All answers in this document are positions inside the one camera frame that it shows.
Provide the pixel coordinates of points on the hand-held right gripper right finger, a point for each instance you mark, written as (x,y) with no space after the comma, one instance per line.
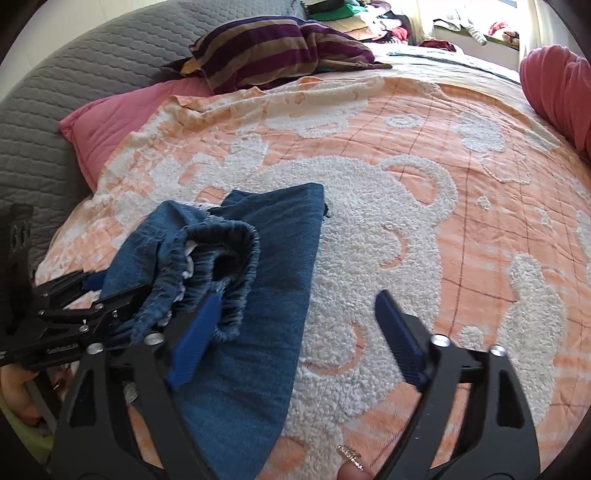
(397,332)

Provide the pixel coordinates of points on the pink pillow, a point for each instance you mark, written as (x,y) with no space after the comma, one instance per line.
(115,120)

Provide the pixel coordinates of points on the cream bed sheet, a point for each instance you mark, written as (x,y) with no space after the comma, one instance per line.
(438,62)

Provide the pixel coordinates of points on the red rolled blanket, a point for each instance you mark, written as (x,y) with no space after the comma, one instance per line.
(558,87)

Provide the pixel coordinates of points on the purple tan striped pillow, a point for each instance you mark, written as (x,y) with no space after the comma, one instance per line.
(272,48)

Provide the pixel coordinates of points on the white cloth on sill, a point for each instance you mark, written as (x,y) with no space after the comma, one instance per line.
(461,25)

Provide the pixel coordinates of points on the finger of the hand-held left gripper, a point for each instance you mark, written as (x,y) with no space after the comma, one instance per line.
(106,311)
(64,288)

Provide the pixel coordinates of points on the person's left hand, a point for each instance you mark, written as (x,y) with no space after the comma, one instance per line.
(18,392)

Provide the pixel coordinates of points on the blue pants with white lace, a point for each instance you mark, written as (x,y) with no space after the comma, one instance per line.
(272,258)

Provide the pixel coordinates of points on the grey quilted headboard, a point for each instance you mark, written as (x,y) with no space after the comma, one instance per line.
(69,69)

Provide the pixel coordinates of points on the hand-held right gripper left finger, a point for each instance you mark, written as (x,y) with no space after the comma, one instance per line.
(196,341)

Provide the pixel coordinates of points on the person's green clothing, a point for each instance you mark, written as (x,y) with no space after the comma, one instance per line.
(30,438)

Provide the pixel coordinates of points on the person's right hand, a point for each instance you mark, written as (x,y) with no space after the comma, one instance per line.
(353,468)

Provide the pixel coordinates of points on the pile of clothes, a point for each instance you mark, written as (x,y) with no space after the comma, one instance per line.
(369,23)

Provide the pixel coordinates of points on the orange white printed blanket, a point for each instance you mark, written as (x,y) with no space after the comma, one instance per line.
(415,207)

